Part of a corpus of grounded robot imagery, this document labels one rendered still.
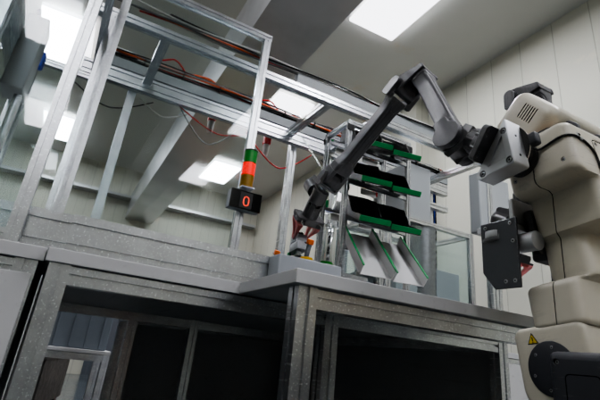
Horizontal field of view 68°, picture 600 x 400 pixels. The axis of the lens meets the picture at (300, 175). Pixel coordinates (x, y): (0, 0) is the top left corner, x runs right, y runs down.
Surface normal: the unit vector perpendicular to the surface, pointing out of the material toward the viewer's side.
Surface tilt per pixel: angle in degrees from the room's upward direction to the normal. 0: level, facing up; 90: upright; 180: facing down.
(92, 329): 90
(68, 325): 90
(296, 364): 90
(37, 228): 90
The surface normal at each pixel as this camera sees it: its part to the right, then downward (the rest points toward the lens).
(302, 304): 0.47, -0.29
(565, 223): -0.88, -0.26
